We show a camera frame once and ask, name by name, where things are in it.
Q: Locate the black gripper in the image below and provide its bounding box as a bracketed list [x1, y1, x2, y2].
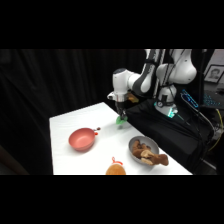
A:
[114, 99, 129, 122]

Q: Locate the grey metal bowl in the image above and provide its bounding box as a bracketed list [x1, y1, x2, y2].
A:
[128, 135, 161, 166]

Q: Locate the pink bowl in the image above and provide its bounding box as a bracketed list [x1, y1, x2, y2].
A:
[68, 127, 97, 153]

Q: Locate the brown plush toy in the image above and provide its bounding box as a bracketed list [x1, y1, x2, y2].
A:
[131, 139, 170, 167]

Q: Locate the black robot stand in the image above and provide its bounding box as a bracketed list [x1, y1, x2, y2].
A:
[123, 97, 215, 176]

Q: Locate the small green light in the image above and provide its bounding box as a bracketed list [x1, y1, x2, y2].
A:
[166, 107, 179, 120]

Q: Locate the orange plush toy red loop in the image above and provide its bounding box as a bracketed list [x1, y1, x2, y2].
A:
[105, 156, 128, 176]

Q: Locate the blue lit device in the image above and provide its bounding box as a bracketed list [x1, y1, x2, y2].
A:
[180, 88, 200, 110]

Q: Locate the black curtain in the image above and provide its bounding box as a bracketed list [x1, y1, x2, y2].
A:
[0, 49, 158, 176]

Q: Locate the backlit keyboard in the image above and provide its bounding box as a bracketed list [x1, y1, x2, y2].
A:
[202, 92, 222, 109]

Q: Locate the framed portrait picture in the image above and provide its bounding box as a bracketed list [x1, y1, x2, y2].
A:
[203, 64, 224, 85]

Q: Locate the tan wrist camera box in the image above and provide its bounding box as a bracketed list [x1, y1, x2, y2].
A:
[126, 92, 140, 104]

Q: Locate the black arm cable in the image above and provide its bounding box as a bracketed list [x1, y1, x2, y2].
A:
[151, 49, 181, 101]

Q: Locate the yellow cable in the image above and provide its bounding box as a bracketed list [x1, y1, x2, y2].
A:
[207, 107, 224, 152]

